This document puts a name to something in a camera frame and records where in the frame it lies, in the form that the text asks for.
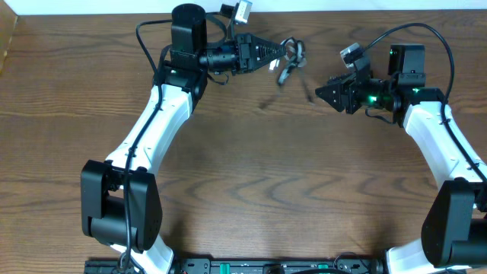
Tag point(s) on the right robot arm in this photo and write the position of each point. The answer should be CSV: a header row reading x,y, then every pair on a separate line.
x,y
451,238

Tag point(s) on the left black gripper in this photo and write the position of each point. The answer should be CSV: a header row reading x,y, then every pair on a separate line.
x,y
244,54

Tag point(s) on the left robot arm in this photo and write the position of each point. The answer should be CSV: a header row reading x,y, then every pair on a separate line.
x,y
120,204

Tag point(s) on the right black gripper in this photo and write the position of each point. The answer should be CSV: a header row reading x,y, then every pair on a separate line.
x,y
345,89

